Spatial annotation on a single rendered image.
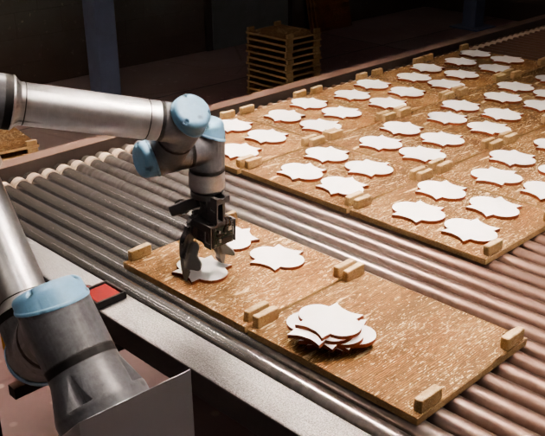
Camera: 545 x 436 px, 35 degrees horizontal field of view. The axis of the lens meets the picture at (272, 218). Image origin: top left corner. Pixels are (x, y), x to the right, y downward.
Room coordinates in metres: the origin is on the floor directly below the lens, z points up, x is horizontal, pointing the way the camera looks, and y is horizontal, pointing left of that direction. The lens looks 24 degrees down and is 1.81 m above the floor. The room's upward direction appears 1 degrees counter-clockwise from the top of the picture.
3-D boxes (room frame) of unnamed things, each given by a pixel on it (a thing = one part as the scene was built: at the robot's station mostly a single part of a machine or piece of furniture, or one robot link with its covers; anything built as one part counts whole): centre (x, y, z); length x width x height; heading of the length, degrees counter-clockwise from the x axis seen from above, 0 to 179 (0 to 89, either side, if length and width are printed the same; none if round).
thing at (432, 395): (1.20, -0.26, 0.95); 0.06 x 0.02 x 0.03; 135
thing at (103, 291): (1.63, 0.37, 0.92); 0.06 x 0.06 x 0.01; 44
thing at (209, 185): (1.68, 0.13, 1.16); 0.08 x 0.08 x 0.05
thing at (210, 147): (1.68, 0.14, 1.24); 0.09 x 0.08 x 0.11; 125
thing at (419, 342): (1.43, -0.22, 0.93); 0.41 x 0.35 x 0.02; 45
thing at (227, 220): (1.68, 0.13, 1.08); 0.09 x 0.08 x 0.12; 44
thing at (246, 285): (1.73, 0.07, 0.93); 0.41 x 0.35 x 0.02; 44
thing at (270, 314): (1.48, 0.02, 0.95); 0.06 x 0.02 x 0.03; 135
